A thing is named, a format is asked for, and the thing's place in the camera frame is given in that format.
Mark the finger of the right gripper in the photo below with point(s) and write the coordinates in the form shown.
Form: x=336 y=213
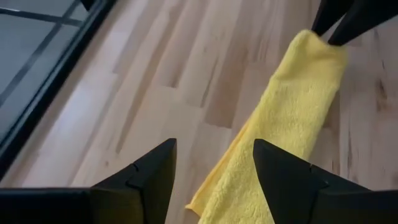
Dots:
x=332 y=14
x=363 y=18

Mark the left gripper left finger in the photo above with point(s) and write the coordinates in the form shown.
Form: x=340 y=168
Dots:
x=146 y=186

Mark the yellow microfiber towel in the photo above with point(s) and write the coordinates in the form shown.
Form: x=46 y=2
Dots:
x=295 y=109

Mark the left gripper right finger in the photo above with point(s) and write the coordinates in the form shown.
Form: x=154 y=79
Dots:
x=289 y=186

